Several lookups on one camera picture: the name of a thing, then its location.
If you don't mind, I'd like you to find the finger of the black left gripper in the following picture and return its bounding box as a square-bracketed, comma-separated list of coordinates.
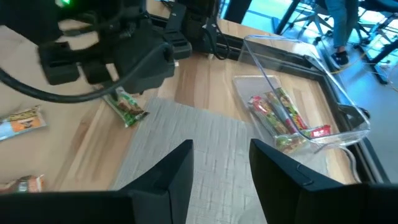
[81, 60, 110, 85]
[38, 42, 81, 86]

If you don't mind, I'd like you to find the clear plastic bin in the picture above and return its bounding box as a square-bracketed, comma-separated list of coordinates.
[232, 34, 371, 150]
[306, 141, 363, 185]

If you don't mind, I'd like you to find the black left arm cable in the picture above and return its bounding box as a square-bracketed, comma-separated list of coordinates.
[0, 43, 175, 104]

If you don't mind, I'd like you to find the yellow cable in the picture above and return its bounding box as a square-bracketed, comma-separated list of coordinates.
[329, 51, 369, 75]

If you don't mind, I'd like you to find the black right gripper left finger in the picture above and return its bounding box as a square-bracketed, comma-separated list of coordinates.
[0, 139, 195, 224]

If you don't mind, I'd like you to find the green snack packet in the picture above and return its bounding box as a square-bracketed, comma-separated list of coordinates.
[102, 86, 150, 128]

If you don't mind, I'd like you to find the person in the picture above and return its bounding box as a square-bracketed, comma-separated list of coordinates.
[323, 0, 360, 68]

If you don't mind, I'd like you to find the black table clamp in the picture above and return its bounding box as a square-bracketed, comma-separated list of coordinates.
[337, 104, 371, 128]

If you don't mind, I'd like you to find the grey woven placemat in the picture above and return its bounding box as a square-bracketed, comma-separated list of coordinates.
[110, 96, 330, 224]

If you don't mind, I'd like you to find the black office chair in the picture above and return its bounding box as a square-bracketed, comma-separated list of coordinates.
[287, 0, 332, 46]

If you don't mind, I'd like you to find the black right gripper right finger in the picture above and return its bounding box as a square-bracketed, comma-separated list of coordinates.
[248, 138, 398, 224]

